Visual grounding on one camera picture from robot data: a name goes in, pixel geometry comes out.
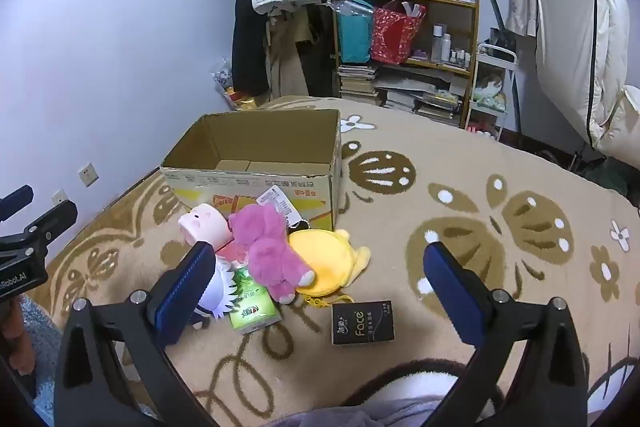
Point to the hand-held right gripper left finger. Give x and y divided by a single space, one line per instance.
182 292

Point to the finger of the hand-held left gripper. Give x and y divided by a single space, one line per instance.
15 202
50 219

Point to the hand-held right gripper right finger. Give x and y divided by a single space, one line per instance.
452 297

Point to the white-haired plush doll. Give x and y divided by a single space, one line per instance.
220 297

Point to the pink roll cake plush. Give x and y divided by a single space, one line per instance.
205 227

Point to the green tissue pack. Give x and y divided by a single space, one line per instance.
252 307

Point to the black tissue pack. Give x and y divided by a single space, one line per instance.
362 322

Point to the pink fluffy plush toy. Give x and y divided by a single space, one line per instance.
265 247

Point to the yellow plush coin pouch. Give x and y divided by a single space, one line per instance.
325 267

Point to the cardboard box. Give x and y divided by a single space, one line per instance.
255 179

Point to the person's left forearm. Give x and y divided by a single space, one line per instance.
42 337

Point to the person's left hand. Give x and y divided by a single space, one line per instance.
11 327

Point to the beige patterned blanket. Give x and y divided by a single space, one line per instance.
450 187

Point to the person's grey fleece clothing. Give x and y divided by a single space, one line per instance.
350 414

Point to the pile of magazines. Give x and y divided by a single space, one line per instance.
425 99

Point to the pile of snack bags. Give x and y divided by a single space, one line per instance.
235 92

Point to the white and orange plush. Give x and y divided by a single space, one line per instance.
489 89

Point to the white trolley cart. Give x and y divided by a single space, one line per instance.
510 72

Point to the stack of books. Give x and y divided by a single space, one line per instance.
357 82

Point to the row of small bottles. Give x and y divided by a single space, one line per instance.
461 58

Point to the wooden shelf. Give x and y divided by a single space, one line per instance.
475 57

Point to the short white bottle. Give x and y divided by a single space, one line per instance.
447 49

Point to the tall white bottle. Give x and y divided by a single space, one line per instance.
438 44

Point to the beige hanging coat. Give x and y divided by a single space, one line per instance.
285 57

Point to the black hanging coat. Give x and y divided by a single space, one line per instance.
247 37

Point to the red patterned gift bag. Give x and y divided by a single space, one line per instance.
395 37

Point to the dark hanging garment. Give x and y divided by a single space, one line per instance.
320 52

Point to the teal bag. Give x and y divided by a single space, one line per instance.
355 34

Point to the white duvet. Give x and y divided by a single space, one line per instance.
565 32

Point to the white wall socket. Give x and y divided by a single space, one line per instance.
60 197
89 174

